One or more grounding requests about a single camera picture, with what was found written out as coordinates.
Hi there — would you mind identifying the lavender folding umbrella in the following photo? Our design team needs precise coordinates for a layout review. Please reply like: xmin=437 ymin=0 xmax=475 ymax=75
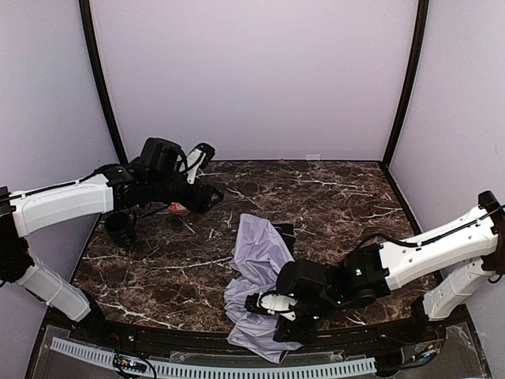
xmin=224 ymin=213 xmax=301 ymax=364

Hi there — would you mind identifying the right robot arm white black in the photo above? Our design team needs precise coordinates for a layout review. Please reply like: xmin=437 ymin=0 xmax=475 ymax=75
xmin=274 ymin=191 xmax=504 ymax=344

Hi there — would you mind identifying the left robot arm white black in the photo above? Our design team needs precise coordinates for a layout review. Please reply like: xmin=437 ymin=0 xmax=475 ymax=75
xmin=1 ymin=160 xmax=224 ymax=325

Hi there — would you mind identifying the red patterned plate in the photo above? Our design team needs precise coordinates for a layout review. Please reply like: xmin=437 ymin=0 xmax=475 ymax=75
xmin=168 ymin=202 xmax=191 ymax=216

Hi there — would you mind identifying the black cup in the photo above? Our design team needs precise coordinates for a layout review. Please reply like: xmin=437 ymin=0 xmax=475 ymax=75
xmin=104 ymin=212 xmax=137 ymax=249

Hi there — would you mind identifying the black front table rail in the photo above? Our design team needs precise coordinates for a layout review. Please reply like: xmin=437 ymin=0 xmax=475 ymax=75
xmin=43 ymin=298 xmax=469 ymax=363

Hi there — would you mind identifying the grey slotted cable duct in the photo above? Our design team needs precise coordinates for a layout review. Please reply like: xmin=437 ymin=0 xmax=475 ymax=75
xmin=50 ymin=337 xmax=377 ymax=378

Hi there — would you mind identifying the left black corner post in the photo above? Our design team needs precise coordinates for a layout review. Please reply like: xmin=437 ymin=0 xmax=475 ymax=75
xmin=78 ymin=0 xmax=128 ymax=163

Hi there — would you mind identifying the black corner post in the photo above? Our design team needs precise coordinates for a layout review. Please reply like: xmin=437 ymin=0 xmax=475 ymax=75
xmin=78 ymin=0 xmax=128 ymax=163
xmin=381 ymin=0 xmax=429 ymax=171

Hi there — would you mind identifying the right black corner post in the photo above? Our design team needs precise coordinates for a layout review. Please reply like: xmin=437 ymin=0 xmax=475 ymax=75
xmin=381 ymin=0 xmax=429 ymax=171

